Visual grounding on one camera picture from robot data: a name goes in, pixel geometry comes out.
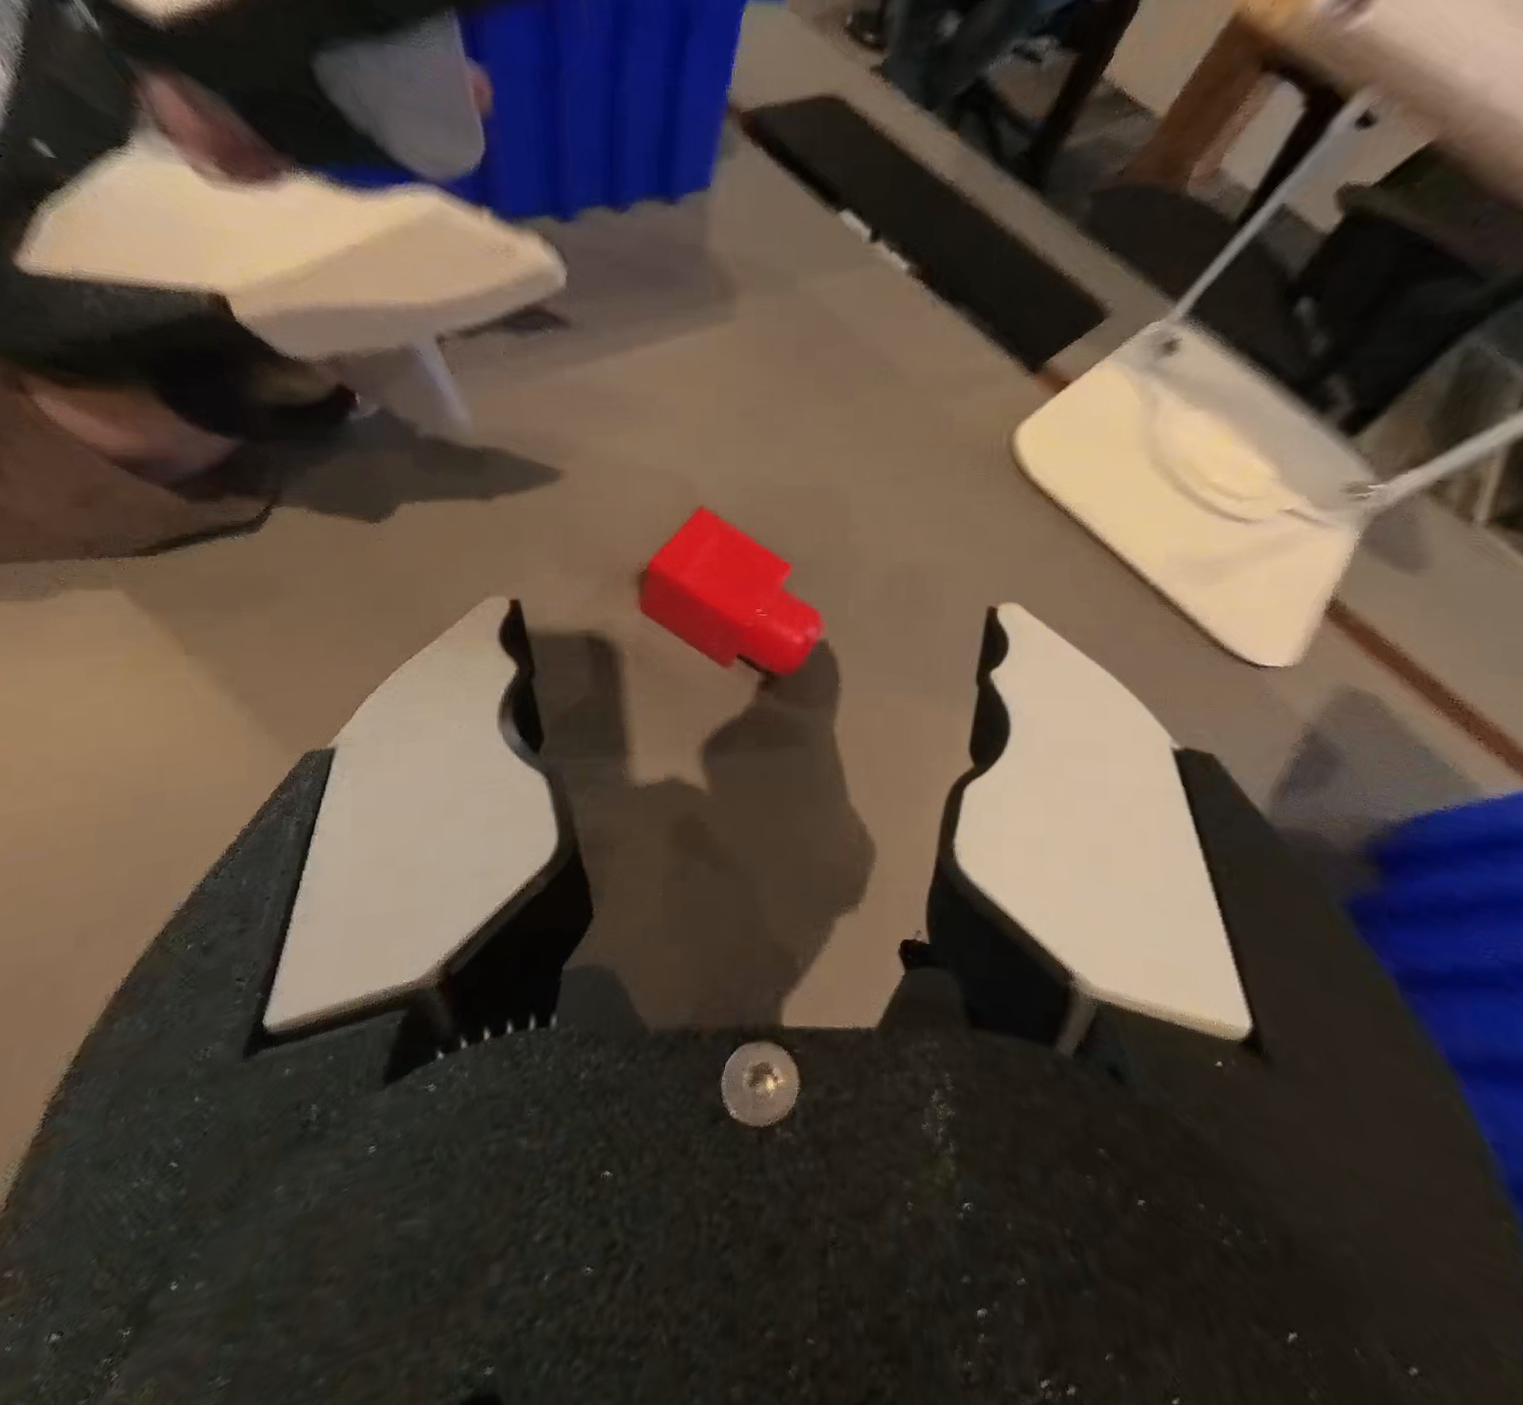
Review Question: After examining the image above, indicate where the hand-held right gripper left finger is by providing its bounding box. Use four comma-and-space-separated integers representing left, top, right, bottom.
263, 596, 593, 1037

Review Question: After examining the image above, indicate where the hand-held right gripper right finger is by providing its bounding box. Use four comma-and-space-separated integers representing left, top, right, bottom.
928, 603, 1253, 1045

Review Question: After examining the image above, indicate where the blue plastic bin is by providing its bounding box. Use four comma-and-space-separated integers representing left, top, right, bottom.
1342, 792, 1523, 1223
459, 0, 797, 221

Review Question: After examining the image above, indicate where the red one-stud block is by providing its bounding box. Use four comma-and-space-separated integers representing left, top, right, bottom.
641, 509, 826, 677

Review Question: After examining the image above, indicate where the person's left forearm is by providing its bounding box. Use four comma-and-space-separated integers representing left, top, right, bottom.
0, 358, 287, 564

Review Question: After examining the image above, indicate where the person's left hand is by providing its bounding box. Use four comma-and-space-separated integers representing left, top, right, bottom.
18, 363, 240, 485

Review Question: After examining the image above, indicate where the instruction sheet on stand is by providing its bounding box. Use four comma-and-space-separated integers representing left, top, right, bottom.
1012, 0, 1523, 672

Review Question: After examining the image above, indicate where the wooden leg table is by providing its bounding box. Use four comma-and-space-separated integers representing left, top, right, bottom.
1048, 0, 1323, 197

